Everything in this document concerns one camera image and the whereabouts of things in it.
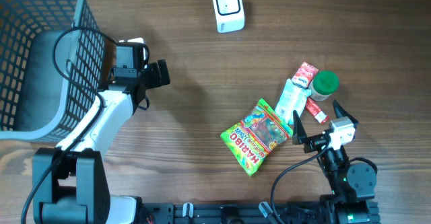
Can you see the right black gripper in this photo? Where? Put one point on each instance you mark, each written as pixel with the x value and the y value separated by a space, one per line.
pixel 318 140

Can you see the red stick sachet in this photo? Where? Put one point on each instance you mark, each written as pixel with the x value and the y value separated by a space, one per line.
pixel 312 107

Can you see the white barcode scanner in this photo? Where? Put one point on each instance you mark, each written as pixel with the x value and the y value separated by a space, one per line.
pixel 229 15

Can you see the red white tissue packet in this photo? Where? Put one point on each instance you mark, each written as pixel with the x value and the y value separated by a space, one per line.
pixel 304 75

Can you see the teal snack packet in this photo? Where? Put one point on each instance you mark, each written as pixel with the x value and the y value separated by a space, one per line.
pixel 293 98

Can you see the green candy bag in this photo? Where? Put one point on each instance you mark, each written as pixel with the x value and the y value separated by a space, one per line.
pixel 254 137

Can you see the grey plastic mesh basket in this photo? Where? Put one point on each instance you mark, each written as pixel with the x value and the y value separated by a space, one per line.
pixel 51 62

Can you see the green lid jar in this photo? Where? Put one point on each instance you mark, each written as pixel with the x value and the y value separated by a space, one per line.
pixel 324 84

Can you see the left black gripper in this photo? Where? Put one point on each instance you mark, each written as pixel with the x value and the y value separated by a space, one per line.
pixel 148 77

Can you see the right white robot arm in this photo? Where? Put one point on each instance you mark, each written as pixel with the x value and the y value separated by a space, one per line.
pixel 352 181

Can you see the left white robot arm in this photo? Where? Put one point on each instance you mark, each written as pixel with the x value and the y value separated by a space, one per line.
pixel 69 180

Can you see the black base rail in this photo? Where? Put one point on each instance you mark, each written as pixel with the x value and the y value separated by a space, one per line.
pixel 291 212

